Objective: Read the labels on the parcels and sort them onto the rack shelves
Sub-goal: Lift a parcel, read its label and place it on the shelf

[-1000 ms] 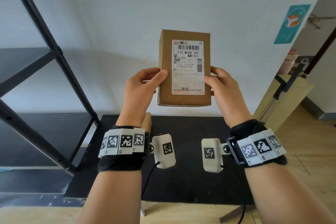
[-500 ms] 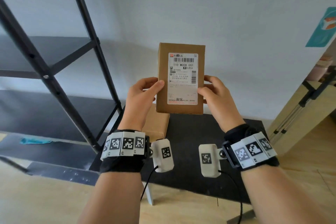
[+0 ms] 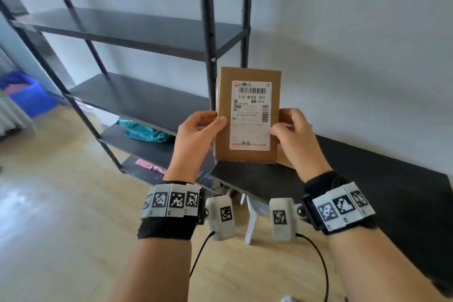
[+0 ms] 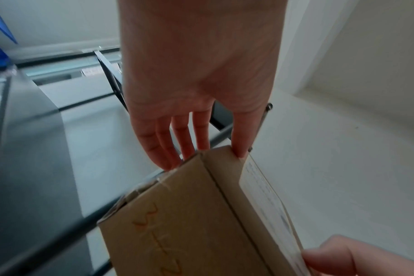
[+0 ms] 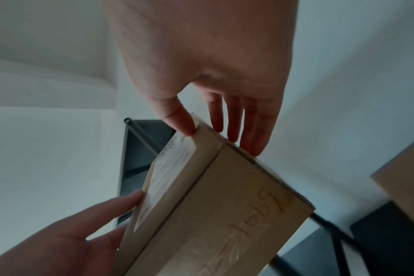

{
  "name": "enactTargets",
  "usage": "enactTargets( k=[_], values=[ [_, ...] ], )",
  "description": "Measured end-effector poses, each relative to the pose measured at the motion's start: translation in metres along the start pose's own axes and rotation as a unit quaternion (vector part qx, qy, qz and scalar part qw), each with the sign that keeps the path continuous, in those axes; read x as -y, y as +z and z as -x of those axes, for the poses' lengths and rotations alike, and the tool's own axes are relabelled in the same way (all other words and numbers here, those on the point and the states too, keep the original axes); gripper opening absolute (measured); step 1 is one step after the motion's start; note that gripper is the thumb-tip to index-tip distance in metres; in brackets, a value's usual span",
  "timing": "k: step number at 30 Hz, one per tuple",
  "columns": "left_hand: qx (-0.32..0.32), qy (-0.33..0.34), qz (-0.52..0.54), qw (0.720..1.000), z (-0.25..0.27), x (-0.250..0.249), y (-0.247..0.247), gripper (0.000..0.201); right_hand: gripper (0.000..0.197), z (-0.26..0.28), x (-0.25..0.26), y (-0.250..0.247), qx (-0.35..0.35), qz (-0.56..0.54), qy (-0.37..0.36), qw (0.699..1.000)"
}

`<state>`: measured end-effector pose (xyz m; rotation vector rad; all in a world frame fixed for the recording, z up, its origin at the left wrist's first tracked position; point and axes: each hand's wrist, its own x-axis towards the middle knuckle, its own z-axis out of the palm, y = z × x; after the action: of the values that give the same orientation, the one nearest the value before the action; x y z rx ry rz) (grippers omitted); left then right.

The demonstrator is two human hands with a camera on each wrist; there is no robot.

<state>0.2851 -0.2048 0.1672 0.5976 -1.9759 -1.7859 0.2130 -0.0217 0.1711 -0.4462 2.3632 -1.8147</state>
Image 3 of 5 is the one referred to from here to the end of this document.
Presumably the white table leg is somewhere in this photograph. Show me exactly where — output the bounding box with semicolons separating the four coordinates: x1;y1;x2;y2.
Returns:
240;194;270;246

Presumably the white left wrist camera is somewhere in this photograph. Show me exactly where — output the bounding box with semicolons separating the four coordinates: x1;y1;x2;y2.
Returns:
205;194;236;241

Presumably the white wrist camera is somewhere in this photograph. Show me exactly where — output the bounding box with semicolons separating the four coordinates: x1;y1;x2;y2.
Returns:
205;194;236;241
268;198;306;242

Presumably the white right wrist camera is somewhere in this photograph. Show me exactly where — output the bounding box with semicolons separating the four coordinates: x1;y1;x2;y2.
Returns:
268;198;306;242

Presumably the teal plastic bag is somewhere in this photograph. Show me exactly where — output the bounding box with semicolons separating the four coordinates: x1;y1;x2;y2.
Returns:
118;117;175;143

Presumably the black camera cable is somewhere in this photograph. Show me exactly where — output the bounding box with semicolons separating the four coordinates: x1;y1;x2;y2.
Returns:
189;230;216;278
296;233;330;302

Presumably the right wristband with marker tags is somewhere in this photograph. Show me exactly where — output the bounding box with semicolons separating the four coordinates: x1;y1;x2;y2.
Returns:
302;170;378;236

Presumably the blue plastic bin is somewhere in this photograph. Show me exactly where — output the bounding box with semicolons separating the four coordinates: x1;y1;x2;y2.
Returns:
0;71;58;119

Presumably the person's left hand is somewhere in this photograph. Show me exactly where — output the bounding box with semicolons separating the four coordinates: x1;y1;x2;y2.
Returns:
163;111;228;184

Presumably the person's right hand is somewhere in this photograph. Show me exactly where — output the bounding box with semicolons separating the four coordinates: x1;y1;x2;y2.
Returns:
270;107;333;183

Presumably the wristband with marker tags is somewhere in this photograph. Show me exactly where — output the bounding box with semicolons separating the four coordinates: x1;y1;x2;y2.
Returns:
302;170;378;236
137;180;206;241

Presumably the person's right forearm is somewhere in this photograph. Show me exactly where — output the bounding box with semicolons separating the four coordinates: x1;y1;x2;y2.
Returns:
326;226;447;302

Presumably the left wristband with marker tags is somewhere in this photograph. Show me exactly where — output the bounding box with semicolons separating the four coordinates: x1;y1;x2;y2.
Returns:
137;180;206;241

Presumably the grey curtain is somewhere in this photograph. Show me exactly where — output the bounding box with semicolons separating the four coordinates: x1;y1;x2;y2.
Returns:
0;49;35;137

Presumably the pink flat packet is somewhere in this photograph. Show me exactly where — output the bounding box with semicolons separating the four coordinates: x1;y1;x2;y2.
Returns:
135;158;167;175

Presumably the cardboard box with white label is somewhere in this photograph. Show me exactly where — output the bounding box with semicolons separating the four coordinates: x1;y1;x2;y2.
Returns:
213;66;282;164

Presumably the black left camera cable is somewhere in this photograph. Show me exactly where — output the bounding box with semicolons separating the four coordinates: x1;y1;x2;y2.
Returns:
189;230;216;278

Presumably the person's left forearm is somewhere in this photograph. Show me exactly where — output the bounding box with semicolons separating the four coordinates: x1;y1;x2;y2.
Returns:
109;235;193;302

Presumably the black metal shelf rack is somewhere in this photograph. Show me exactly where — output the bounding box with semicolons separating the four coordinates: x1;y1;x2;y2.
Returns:
0;0;255;191

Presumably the black right camera cable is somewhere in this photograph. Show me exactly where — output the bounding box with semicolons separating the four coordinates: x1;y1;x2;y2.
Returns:
296;233;330;302

